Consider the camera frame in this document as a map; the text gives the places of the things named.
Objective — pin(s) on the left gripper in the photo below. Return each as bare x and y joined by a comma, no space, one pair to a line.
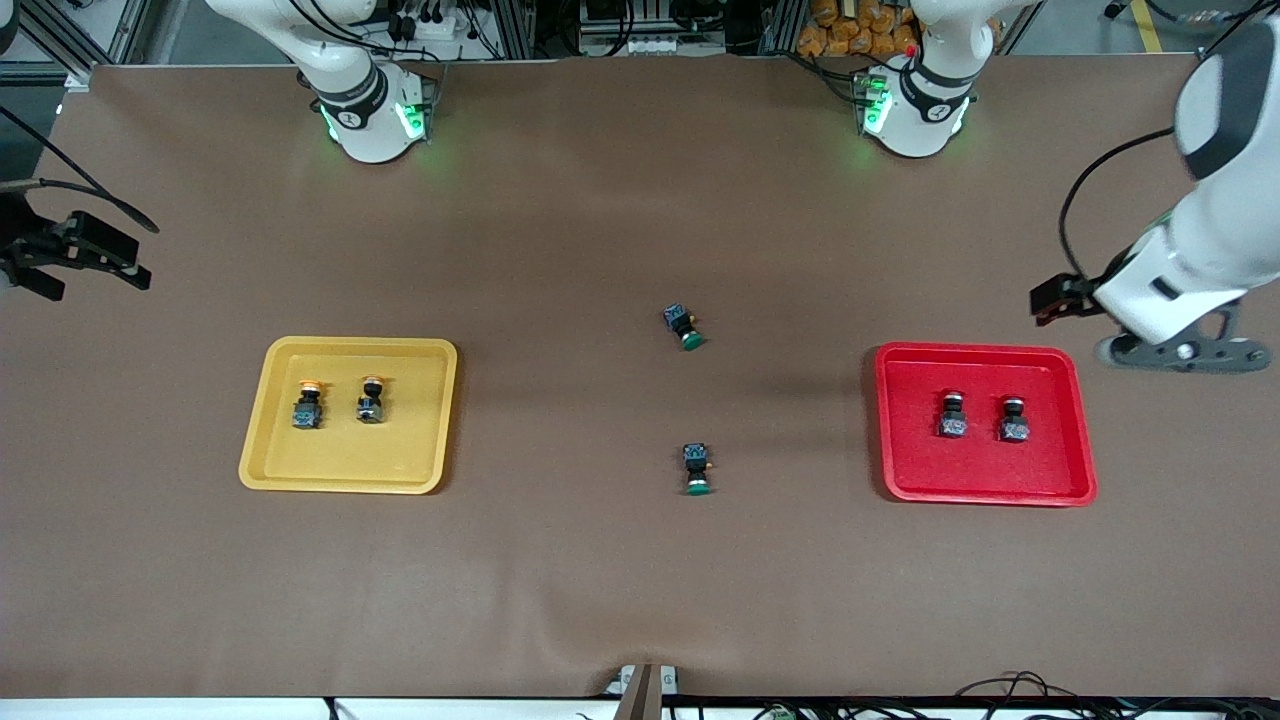
1078,292

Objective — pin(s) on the red push button switch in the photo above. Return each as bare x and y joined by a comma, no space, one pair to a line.
1013,428
951,425

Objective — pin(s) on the yellow push button switch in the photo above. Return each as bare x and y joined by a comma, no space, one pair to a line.
371,408
306,412

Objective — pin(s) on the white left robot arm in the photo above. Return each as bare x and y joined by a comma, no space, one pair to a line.
1240,200

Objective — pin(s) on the red plastic tray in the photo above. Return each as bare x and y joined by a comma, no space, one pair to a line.
980,470

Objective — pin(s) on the yellow plastic tray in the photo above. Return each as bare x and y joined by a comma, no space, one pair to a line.
400,450

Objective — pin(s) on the green lit base connector box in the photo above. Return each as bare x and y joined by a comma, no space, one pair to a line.
412,118
872,105

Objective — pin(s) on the white power strip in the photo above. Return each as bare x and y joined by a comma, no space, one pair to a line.
430,25

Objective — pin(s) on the orange yellow toy pile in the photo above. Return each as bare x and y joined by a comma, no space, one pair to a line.
850,30

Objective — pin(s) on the brown table cover mat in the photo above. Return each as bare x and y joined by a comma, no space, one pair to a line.
640,580

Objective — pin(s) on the white terminal strip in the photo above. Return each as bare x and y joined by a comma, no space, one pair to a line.
660,45

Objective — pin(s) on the aluminium frame profile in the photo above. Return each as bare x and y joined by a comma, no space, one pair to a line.
70,68

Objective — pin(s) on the green push button switch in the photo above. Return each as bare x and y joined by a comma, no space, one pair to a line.
680,322
696,460

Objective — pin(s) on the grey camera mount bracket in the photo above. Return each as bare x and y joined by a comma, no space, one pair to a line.
640,695

